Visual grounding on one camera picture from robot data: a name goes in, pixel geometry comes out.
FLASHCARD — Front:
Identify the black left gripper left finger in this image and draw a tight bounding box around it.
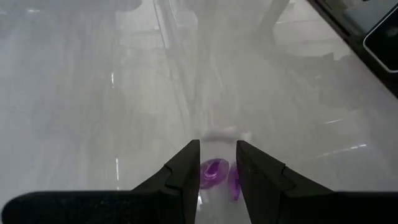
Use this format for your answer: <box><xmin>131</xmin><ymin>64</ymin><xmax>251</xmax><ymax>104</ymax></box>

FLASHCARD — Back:
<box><xmin>1</xmin><ymin>139</ymin><xmax>201</xmax><ymax>224</ymax></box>

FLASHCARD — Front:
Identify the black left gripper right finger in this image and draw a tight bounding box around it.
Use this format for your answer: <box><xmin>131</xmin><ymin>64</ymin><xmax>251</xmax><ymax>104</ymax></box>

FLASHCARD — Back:
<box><xmin>235</xmin><ymin>139</ymin><xmax>398</xmax><ymax>224</ymax></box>

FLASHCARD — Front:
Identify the purple translucent witch hat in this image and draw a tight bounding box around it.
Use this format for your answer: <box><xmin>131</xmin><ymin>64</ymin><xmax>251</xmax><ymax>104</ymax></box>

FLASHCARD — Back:
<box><xmin>226</xmin><ymin>161</ymin><xmax>243</xmax><ymax>202</ymax></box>
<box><xmin>200</xmin><ymin>157</ymin><xmax>230</xmax><ymax>190</ymax></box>

